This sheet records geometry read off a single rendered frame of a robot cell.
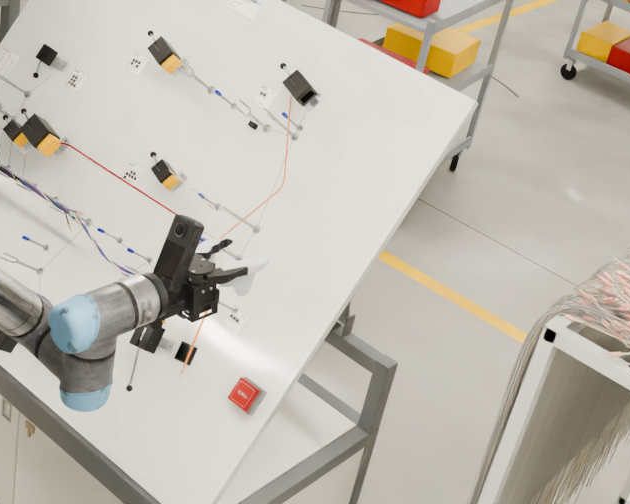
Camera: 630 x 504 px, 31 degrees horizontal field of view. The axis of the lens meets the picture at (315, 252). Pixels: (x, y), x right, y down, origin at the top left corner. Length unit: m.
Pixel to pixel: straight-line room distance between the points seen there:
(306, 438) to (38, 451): 0.62
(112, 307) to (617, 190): 4.64
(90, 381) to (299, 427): 1.08
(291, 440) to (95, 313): 1.12
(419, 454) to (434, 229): 1.52
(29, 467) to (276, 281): 0.81
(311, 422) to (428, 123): 0.81
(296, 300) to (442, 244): 2.84
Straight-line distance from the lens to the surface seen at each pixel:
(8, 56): 2.95
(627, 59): 7.09
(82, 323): 1.63
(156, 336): 2.36
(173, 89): 2.63
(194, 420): 2.36
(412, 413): 4.12
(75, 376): 1.71
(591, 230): 5.62
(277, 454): 2.63
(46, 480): 2.77
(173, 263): 1.72
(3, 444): 2.86
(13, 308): 1.71
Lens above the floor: 2.57
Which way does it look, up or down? 32 degrees down
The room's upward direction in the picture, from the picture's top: 13 degrees clockwise
